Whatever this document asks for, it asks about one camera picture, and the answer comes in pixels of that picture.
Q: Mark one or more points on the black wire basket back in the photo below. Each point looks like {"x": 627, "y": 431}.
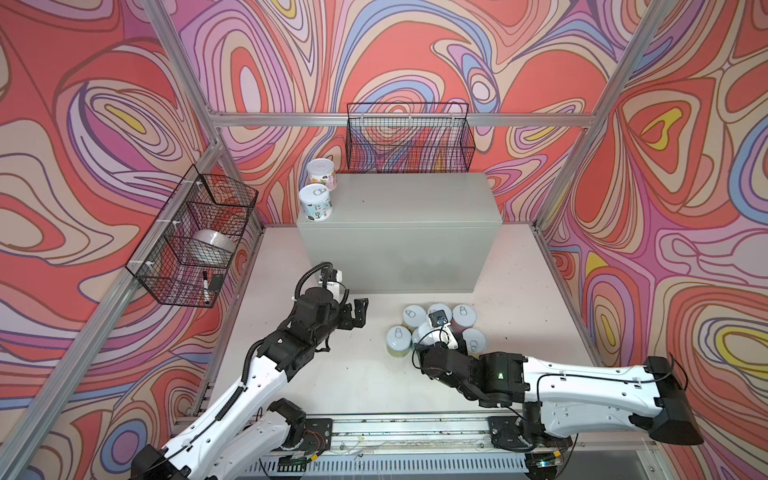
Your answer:
{"x": 399, "y": 137}

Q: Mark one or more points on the light blue can front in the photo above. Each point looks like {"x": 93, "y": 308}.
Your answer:
{"x": 427, "y": 335}

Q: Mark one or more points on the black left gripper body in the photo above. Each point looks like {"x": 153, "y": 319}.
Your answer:
{"x": 339, "y": 319}

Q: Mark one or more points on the orange label can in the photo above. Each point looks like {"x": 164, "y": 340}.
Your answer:
{"x": 441, "y": 307}

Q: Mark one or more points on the pink label can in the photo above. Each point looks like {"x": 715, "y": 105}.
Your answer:
{"x": 321, "y": 171}

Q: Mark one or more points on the pink can right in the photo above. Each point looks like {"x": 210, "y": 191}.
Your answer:
{"x": 464, "y": 317}

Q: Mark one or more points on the yellow green label can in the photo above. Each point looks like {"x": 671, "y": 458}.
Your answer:
{"x": 414, "y": 316}

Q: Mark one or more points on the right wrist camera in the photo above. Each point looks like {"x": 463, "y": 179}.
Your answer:
{"x": 438, "y": 318}

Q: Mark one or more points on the grey metal cabinet box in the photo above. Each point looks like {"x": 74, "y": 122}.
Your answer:
{"x": 406, "y": 233}

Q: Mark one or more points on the black wire basket left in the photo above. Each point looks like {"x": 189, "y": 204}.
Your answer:
{"x": 201, "y": 228}

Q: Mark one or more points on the white tape roll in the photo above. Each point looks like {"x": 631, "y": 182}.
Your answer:
{"x": 211, "y": 248}

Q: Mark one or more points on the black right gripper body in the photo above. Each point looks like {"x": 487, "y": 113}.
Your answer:
{"x": 421, "y": 353}

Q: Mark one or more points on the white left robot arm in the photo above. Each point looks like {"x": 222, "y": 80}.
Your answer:
{"x": 249, "y": 420}

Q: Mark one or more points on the teal label can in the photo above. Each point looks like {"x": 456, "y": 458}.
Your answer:
{"x": 315, "y": 202}

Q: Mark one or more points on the black wire basket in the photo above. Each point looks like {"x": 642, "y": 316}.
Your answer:
{"x": 201, "y": 228}
{"x": 399, "y": 137}

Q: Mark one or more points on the black marker pen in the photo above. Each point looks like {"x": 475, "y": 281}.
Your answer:
{"x": 205, "y": 288}

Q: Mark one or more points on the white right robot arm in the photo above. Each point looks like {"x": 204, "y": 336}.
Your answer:
{"x": 561, "y": 401}

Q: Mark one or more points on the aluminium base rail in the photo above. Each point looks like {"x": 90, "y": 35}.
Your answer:
{"x": 461, "y": 445}

